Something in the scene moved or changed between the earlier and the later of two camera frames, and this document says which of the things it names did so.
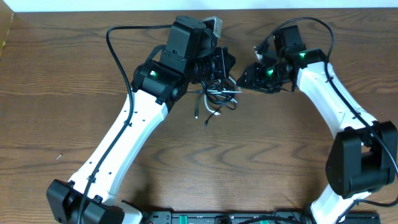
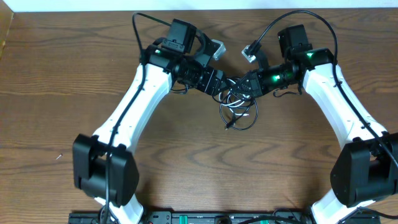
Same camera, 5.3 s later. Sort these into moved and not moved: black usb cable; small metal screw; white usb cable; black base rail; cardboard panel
Moved: white usb cable; black usb cable
Not moved: cardboard panel; black base rail; small metal screw
